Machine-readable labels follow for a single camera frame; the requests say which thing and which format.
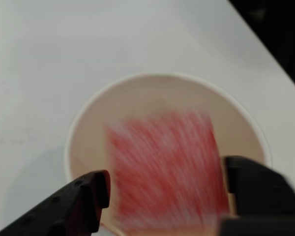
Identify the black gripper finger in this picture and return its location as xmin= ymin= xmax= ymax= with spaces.
xmin=222 ymin=155 xmax=295 ymax=236
xmin=0 ymin=169 xmax=112 ymax=236

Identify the red foam cube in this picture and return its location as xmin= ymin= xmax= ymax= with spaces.
xmin=104 ymin=110 xmax=231 ymax=235

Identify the white paper cup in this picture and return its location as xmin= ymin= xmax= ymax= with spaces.
xmin=63 ymin=71 xmax=273 ymax=236

